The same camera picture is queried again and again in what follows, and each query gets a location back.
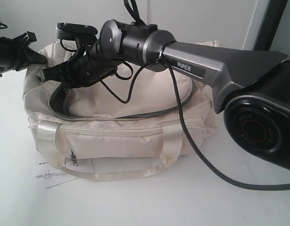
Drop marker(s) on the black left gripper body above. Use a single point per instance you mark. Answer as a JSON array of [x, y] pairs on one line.
[[15, 53]]

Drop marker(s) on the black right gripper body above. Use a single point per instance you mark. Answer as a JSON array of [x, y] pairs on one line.
[[82, 69]]

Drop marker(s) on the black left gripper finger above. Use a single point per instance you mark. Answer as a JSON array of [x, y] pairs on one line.
[[36, 57]]

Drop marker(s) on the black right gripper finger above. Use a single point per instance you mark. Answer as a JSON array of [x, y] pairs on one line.
[[55, 73]]

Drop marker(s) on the cream fabric duffel bag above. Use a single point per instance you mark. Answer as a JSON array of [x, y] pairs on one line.
[[88, 133]]

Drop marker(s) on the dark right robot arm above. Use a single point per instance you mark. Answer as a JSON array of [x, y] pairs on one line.
[[251, 88]]

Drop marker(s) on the white Tonlion hang tag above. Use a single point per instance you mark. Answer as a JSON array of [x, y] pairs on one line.
[[43, 170]]

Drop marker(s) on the white rear hang tag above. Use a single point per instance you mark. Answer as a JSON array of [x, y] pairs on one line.
[[56, 180]]

